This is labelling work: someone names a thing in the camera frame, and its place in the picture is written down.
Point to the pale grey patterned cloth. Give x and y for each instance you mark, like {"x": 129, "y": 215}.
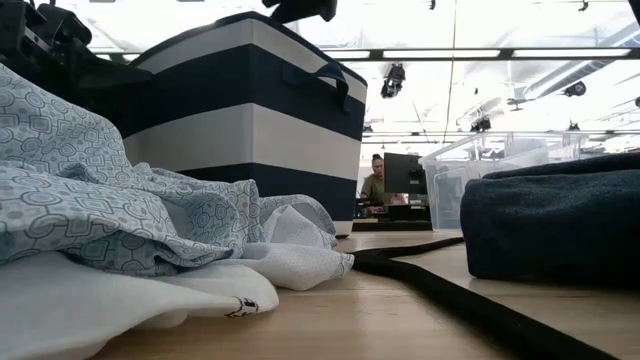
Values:
{"x": 75, "y": 190}

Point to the dark teal towel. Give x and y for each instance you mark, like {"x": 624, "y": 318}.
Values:
{"x": 550, "y": 225}

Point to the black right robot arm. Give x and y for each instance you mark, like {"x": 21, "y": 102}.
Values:
{"x": 636, "y": 7}

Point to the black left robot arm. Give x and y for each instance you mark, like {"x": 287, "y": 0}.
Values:
{"x": 50, "y": 45}

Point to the navy white striped fabric bin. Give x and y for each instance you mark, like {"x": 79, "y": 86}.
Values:
{"x": 250, "y": 135}

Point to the person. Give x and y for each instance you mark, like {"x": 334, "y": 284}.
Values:
{"x": 374, "y": 187}

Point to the black computer monitor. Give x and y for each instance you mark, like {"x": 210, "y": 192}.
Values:
{"x": 405, "y": 172}

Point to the clear plastic container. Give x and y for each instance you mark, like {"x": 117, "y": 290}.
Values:
{"x": 450, "y": 200}

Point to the white waffle cloth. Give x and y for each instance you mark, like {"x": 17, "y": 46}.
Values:
{"x": 300, "y": 265}

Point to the white sock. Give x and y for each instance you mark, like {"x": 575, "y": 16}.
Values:
{"x": 100, "y": 310}

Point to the black clothes hanger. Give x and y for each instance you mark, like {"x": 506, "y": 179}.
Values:
{"x": 500, "y": 322}

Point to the black ceiling-hung camera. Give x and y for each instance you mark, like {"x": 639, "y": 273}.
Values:
{"x": 575, "y": 89}
{"x": 393, "y": 80}
{"x": 481, "y": 125}

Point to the black overhead frame beam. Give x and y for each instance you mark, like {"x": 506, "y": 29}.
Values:
{"x": 505, "y": 53}

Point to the black aluminium table frame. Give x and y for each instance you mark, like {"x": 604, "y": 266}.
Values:
{"x": 390, "y": 226}

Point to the grey ceiling duct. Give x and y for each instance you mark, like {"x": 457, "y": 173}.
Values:
{"x": 575, "y": 72}

